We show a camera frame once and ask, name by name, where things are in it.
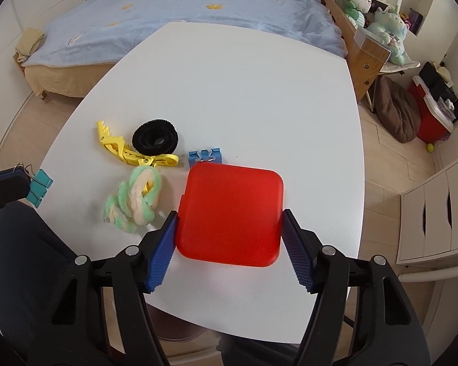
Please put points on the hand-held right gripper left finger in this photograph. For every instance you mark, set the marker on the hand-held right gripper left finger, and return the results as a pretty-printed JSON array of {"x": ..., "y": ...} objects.
[{"x": 162, "y": 251}]

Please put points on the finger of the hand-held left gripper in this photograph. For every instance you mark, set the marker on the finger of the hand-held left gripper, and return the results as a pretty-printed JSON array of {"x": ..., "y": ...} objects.
[{"x": 7, "y": 190}]

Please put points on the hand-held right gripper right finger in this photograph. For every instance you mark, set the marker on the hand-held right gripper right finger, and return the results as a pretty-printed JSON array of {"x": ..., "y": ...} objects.
[{"x": 297, "y": 251}]

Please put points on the teal binder clip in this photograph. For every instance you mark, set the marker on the teal binder clip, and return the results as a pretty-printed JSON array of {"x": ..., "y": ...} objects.
[{"x": 38, "y": 188}]

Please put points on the green white fuzzy twisted band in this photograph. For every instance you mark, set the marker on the green white fuzzy twisted band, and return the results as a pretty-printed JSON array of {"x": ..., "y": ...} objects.
[{"x": 137, "y": 206}]

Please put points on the red square plastic box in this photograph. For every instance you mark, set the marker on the red square plastic box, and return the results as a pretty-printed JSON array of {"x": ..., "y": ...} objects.
[{"x": 229, "y": 213}]

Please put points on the purple round waste bin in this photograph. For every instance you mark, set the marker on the purple round waste bin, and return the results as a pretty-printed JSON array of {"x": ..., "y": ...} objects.
[{"x": 183, "y": 331}]

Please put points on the blue small clip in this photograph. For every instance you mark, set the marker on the blue small clip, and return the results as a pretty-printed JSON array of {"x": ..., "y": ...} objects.
[{"x": 194, "y": 158}]

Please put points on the yellow toothed hair clip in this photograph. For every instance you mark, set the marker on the yellow toothed hair clip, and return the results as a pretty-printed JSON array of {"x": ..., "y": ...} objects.
[{"x": 114, "y": 146}]

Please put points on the black fuzzy hair band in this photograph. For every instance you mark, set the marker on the black fuzzy hair band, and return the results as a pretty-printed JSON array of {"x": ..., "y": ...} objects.
[{"x": 139, "y": 137}]

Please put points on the person's right leg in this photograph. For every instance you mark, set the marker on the person's right leg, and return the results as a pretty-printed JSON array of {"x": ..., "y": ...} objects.
[{"x": 252, "y": 352}]

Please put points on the beige bed base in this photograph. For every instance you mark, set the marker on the beige bed base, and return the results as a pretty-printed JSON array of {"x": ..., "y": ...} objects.
[{"x": 61, "y": 80}]

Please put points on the white curved tube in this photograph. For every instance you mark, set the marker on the white curved tube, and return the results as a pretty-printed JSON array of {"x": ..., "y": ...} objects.
[{"x": 431, "y": 273}]

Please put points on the white drawer cabinet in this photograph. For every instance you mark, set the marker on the white drawer cabinet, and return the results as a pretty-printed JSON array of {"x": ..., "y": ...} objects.
[{"x": 435, "y": 213}]

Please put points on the beige folded cloth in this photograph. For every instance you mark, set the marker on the beige folded cloth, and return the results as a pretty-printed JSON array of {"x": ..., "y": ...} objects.
[{"x": 28, "y": 44}]

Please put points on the yellow green ball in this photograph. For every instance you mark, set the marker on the yellow green ball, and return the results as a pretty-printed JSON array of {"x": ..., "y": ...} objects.
[{"x": 429, "y": 148}]

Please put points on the brown beanbag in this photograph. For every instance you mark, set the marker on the brown beanbag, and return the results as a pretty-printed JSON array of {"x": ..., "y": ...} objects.
[{"x": 399, "y": 110}]

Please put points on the red cooler box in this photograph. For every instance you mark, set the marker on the red cooler box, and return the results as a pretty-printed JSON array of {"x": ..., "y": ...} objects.
[{"x": 429, "y": 122}]

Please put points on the clear plastic packet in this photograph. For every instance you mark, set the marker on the clear plastic packet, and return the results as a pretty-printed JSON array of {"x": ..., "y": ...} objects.
[{"x": 446, "y": 108}]

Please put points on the white folding chair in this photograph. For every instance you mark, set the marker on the white folding chair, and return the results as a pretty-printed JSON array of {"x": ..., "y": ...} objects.
[{"x": 399, "y": 66}]

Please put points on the black bag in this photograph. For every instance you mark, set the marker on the black bag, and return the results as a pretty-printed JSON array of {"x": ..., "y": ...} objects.
[{"x": 431, "y": 80}]

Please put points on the beige hat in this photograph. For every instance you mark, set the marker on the beige hat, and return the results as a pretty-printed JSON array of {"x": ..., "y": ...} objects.
[{"x": 442, "y": 72}]

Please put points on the teal dinosaur plush toy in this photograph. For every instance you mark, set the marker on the teal dinosaur plush toy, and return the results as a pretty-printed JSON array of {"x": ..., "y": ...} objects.
[{"x": 387, "y": 34}]

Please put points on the green dragon plush toy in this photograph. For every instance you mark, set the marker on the green dragon plush toy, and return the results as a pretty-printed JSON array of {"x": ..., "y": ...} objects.
[{"x": 353, "y": 7}]

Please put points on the blue printed blanket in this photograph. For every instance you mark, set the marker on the blue printed blanket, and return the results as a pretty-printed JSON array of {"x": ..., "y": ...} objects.
[{"x": 213, "y": 5}]

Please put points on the purple box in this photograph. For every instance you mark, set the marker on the purple box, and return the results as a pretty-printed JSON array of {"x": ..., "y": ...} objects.
[{"x": 415, "y": 21}]

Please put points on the wooden bed frame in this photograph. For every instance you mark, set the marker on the wooden bed frame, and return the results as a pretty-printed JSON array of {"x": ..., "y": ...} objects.
[{"x": 366, "y": 64}]

